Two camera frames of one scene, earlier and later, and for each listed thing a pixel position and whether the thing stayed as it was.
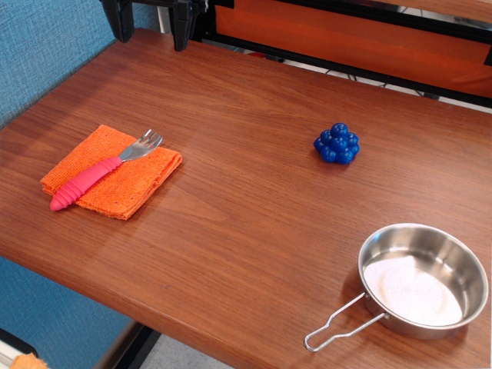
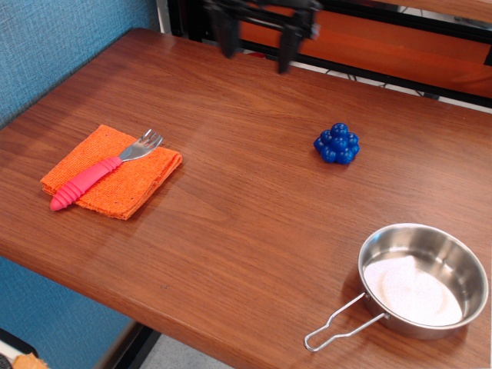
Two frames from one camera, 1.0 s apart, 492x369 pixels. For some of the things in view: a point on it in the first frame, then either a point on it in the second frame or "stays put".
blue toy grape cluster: x=337 y=144 stays put
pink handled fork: x=88 y=178 stays put
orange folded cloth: x=128 y=187 stays put
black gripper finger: x=120 y=14 -> x=226 y=27
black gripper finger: x=184 y=17 -> x=290 y=37
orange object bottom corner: x=28 y=361 stays put
